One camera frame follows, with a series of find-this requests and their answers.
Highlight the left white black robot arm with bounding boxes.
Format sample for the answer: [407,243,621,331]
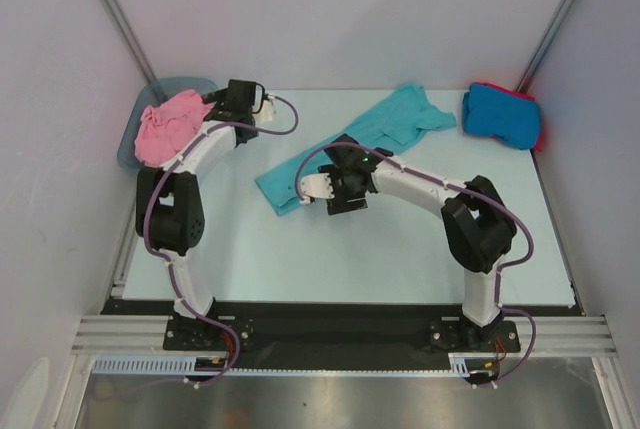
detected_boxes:
[134,79,269,349]

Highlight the corner aluminium post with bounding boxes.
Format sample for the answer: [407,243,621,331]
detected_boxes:
[515,0,579,94]
[100,0,156,83]

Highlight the grey plastic basket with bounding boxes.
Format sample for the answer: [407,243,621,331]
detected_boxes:
[116,76,219,173]

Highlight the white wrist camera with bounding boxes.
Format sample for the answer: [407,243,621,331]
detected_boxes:
[298,173,335,205]
[254,93,276,125]

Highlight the blue folded t shirt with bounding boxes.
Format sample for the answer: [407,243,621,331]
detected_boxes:
[462,82,543,150]

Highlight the grey slotted cable duct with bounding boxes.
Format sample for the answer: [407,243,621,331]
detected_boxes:
[93,355,494,378]

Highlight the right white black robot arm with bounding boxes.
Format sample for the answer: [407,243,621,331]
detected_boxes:
[300,134,517,350]

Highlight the pink crumpled t shirt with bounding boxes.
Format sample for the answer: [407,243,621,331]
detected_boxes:
[134,89,214,167]

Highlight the aluminium frame rail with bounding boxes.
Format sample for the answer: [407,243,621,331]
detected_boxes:
[72,315,618,358]

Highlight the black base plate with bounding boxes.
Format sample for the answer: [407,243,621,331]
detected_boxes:
[100,299,583,371]

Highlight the left corner aluminium post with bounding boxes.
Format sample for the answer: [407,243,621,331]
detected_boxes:
[100,0,156,83]

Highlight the teal t shirt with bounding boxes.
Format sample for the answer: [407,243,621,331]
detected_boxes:
[255,83,457,216]

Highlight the right corner aluminium post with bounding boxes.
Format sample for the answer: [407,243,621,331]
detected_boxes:
[515,0,579,94]

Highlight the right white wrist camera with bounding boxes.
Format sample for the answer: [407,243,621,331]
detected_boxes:
[298,173,335,205]

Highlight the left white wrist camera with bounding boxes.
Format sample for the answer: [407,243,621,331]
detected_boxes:
[254,93,276,125]

